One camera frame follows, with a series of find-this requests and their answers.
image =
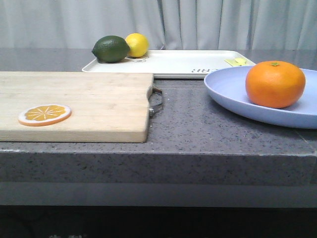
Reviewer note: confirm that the light blue plate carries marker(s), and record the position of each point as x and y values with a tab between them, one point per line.
227	88

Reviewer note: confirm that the orange fruit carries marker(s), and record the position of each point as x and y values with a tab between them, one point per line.
275	84

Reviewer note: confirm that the white rectangular tray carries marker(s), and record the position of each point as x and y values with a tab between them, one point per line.
178	64

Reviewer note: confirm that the wooden cutting board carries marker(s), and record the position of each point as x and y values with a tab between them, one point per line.
105	107

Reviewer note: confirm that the yellow lemon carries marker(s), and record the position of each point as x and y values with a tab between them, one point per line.
138	45

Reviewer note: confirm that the dark green lime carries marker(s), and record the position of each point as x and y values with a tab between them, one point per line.
110	49

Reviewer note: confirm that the yellow plastic fork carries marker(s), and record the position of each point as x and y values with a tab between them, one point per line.
232	62

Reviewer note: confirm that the yellow plastic spoon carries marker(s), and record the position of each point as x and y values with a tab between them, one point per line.
241	61

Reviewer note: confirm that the orange slice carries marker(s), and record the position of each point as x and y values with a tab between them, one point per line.
44	115

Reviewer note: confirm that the grey curtain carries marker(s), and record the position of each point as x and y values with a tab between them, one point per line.
168	24

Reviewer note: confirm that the metal cutting board handle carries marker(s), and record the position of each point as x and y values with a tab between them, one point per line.
155	101

